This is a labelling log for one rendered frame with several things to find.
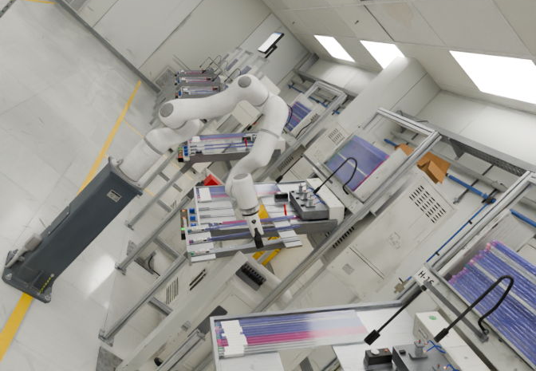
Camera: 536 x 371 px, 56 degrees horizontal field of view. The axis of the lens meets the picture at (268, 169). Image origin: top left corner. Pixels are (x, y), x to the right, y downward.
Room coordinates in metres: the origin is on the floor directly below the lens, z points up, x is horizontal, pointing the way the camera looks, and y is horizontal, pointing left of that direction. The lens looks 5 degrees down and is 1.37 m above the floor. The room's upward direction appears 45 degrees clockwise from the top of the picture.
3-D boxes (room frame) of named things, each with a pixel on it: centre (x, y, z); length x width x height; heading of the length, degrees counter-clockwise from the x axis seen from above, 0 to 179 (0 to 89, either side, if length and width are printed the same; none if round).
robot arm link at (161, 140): (2.34, 0.44, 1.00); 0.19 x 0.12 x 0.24; 151
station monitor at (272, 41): (7.35, 1.22, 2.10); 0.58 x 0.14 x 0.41; 19
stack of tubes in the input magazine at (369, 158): (2.87, -0.37, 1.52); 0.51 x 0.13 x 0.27; 19
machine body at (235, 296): (2.96, -0.46, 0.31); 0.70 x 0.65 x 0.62; 19
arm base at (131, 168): (2.31, 0.46, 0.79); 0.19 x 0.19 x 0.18
